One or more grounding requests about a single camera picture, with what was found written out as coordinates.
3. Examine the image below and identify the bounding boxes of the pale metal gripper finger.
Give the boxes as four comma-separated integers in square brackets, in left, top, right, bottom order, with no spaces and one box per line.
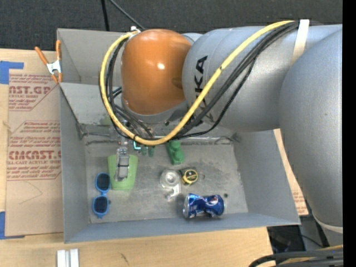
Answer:
[117,147,131,167]
[115,165,130,182]

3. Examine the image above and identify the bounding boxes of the green plastic cup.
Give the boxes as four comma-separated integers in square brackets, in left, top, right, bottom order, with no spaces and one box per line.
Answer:
[107,154,139,191]

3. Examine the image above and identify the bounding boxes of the blue sunglasses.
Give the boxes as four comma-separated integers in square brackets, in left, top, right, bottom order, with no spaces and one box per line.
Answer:
[92,172,112,219]

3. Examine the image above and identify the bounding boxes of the grey metal bin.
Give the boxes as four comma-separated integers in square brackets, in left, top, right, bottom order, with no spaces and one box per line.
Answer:
[56,28,301,244]

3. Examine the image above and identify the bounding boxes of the clear glass cup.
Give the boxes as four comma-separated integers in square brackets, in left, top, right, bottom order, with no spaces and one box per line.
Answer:
[159,169,183,203]

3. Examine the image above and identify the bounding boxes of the green toy figure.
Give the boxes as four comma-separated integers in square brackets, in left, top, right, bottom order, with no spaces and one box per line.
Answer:
[165,140,185,166]

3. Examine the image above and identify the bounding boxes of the yellow and black tape measure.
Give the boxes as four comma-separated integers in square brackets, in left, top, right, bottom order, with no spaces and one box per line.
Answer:
[180,169,199,186]

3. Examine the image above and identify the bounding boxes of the crushed blue drink can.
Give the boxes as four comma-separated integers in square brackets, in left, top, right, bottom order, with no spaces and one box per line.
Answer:
[182,193,225,220]

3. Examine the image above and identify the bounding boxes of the brown cardboard board, red print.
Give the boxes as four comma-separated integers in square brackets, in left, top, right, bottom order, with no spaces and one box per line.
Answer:
[0,48,309,239]

